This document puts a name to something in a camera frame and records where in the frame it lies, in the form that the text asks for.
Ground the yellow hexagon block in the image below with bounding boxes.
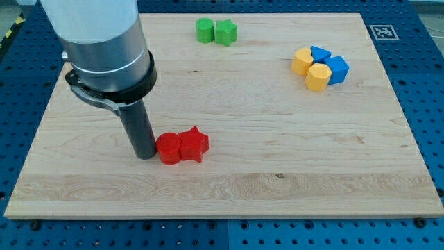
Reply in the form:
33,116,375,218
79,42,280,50
305,63,332,92

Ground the green star block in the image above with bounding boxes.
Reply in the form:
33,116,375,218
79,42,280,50
215,19,237,47

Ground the yellow heart block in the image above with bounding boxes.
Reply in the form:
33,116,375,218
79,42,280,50
291,47,314,76

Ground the light wooden board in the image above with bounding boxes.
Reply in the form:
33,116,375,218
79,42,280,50
5,13,443,220

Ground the blue triangular block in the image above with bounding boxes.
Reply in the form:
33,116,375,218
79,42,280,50
310,46,332,63

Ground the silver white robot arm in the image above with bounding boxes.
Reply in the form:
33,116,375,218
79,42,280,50
41,0,156,116

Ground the white fiducial marker tag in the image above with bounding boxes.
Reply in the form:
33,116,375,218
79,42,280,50
370,24,399,41

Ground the blue cube block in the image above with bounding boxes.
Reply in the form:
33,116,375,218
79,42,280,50
324,56,350,85

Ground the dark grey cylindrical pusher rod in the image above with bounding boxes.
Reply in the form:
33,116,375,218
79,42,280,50
118,99,157,160

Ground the black yellow hazard tape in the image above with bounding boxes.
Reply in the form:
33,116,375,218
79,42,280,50
1,12,26,49

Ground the green cylinder block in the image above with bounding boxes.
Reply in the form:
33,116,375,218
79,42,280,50
195,17,214,44

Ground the red cylinder block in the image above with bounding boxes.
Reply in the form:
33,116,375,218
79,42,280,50
156,132,181,165

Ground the red star block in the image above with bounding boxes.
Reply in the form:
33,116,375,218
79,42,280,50
178,126,210,163

